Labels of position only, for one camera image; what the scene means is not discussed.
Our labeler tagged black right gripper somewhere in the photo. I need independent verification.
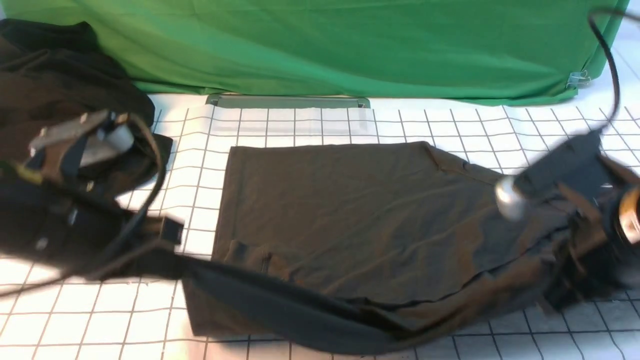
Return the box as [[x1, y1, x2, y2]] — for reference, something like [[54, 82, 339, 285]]
[[545, 165, 639, 308]]

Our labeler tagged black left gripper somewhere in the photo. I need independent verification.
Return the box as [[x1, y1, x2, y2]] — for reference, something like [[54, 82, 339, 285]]
[[0, 170, 186, 281]]

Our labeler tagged dark gray long-sleeve top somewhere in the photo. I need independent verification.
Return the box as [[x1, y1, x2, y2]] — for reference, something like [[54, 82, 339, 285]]
[[174, 141, 577, 355]]

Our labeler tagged white grid paper mat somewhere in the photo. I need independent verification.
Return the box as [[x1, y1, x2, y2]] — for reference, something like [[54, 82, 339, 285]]
[[1, 100, 639, 360]]

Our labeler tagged dark clothes pile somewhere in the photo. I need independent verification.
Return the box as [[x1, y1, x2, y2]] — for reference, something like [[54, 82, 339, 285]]
[[0, 19, 173, 201]]

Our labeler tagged green backdrop cloth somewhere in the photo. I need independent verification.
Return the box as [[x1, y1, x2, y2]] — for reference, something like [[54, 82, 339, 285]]
[[1, 0, 629, 106]]

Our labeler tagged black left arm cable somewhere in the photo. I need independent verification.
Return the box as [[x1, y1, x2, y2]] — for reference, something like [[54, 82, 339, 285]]
[[0, 114, 167, 296]]

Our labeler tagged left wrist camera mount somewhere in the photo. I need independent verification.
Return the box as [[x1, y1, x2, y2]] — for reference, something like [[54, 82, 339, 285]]
[[25, 110, 135, 182]]

